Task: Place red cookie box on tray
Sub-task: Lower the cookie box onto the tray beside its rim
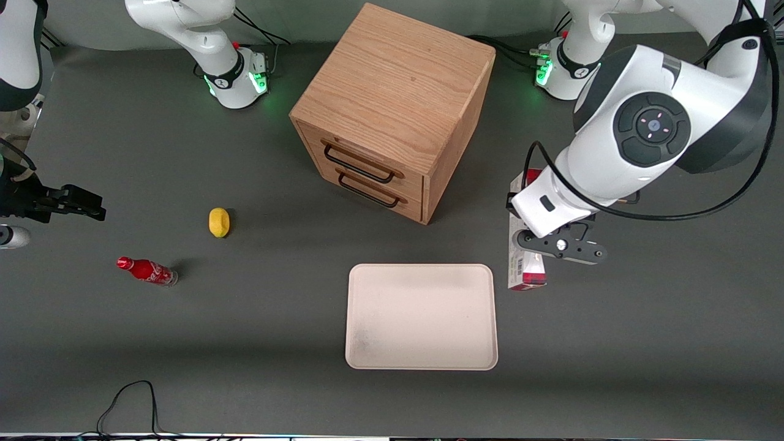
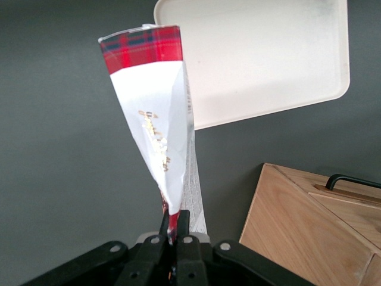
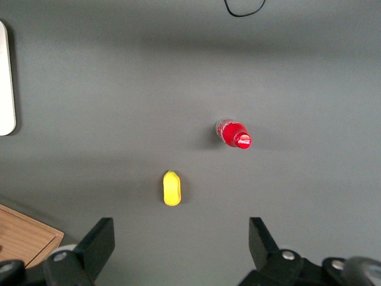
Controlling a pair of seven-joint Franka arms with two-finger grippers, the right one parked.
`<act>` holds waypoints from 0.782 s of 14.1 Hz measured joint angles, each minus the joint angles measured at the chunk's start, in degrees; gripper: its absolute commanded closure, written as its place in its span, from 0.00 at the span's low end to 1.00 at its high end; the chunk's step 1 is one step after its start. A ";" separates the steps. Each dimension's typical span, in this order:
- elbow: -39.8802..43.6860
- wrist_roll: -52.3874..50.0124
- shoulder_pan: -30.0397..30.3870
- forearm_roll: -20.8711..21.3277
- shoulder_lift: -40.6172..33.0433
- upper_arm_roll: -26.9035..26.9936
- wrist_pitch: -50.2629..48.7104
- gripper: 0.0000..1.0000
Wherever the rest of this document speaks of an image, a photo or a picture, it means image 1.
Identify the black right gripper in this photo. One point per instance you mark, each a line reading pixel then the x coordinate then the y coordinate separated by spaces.
pixel 23 199

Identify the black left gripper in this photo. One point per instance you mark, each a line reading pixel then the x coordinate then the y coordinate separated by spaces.
pixel 509 205

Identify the red tartan cookie box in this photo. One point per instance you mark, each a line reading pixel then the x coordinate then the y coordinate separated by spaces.
pixel 528 269

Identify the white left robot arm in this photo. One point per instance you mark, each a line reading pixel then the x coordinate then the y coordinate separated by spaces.
pixel 652 125

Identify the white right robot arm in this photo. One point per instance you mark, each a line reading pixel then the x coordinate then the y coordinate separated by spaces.
pixel 229 79

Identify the cream plastic tray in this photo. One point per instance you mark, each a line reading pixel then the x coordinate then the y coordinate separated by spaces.
pixel 422 315

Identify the red cola bottle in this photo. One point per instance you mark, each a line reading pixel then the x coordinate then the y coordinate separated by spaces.
pixel 147 270

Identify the yellow lemon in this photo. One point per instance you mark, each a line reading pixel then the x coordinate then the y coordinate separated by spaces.
pixel 219 222

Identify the wooden drawer front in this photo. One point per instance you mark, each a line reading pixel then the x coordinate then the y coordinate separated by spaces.
pixel 411 207
pixel 410 184

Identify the wooden two-drawer cabinet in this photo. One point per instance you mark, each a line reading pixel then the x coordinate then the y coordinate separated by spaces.
pixel 392 86

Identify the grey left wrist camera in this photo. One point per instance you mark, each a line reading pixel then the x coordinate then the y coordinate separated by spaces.
pixel 569 205

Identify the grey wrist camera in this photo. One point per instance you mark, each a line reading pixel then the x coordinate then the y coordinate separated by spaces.
pixel 13 237
pixel 569 205

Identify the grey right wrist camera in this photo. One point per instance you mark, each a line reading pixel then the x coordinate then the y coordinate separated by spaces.
pixel 13 237

